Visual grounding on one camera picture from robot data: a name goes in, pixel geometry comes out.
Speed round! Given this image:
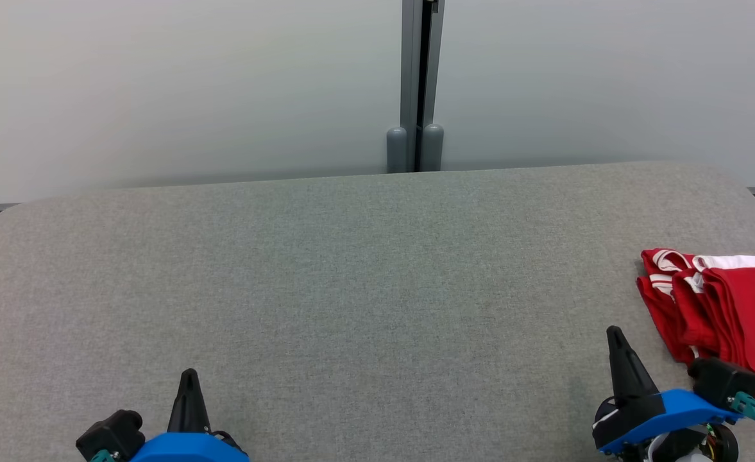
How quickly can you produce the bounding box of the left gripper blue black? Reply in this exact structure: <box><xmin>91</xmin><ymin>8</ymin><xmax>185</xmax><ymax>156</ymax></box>
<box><xmin>127</xmin><ymin>368</ymin><xmax>250</xmax><ymax>462</ymax></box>

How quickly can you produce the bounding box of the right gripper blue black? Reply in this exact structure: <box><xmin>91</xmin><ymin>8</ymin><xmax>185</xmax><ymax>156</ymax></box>
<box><xmin>592</xmin><ymin>325</ymin><xmax>742</xmax><ymax>456</ymax></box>

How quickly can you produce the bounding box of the grey partition post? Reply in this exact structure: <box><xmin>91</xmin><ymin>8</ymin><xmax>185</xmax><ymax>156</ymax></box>
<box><xmin>386</xmin><ymin>0</ymin><xmax>446</xmax><ymax>174</ymax></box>

